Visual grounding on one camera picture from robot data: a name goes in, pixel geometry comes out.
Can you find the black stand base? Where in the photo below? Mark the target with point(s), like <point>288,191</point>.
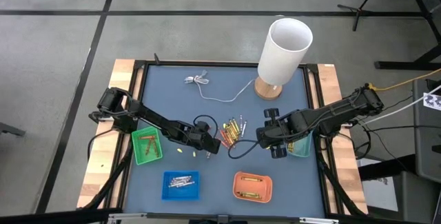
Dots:
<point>406,65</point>

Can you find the black floor stand foot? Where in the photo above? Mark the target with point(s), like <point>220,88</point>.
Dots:
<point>386,169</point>

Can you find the dark chair foot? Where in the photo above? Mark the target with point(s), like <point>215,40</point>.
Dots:
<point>10,129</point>

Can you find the pile of crayons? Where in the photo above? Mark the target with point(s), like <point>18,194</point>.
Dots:
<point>225,142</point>

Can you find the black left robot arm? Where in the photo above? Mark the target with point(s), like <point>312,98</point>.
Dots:
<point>151,117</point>

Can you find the small black antenna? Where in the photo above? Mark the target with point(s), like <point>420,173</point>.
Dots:
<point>156,59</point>

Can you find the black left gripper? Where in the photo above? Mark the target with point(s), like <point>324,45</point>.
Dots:
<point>205,141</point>

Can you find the blue plastic basket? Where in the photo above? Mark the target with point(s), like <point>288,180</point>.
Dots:
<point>172,194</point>

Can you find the teal plastic basket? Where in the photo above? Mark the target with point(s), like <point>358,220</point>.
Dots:
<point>303,148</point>

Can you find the blue-grey table mat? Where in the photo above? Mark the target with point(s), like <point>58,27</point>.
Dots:
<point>206,96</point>

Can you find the green plastic basket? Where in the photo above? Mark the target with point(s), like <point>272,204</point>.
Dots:
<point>141,155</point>

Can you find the yellow crayon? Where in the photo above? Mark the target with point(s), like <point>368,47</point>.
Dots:
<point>230,131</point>
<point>293,147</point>
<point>235,126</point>
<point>290,145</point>

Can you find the red-orange crayon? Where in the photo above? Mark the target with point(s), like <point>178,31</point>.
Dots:
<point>147,147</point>
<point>223,135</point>
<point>155,148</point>
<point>148,137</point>

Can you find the black frame crossbar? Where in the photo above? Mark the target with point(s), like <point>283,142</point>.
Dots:
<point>69,215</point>

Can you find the black-and-white marker tag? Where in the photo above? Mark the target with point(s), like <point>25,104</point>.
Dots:
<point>433,100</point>

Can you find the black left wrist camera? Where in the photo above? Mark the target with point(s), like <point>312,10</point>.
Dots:
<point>203,127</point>

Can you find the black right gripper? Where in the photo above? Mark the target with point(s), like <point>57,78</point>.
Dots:
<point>275,136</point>

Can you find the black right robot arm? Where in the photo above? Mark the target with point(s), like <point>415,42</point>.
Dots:
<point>330,113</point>

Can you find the grey box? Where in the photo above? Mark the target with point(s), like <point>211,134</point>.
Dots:
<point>413,196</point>

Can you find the black table frame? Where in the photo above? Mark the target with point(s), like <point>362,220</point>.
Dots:
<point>224,63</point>

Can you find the white shade wooden-base lamp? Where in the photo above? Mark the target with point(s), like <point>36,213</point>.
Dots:
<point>282,55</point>

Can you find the grey crayon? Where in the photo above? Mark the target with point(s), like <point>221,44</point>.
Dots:
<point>181,177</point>
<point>179,180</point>
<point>184,183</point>
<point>208,154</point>
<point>173,185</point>
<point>244,129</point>
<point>240,122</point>

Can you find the grey cabinet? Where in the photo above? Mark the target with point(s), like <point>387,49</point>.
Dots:
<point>427,141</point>

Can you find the black tripod stand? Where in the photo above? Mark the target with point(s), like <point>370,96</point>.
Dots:
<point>360,10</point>

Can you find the orange plastic basket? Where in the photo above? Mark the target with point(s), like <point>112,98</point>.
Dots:
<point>253,186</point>

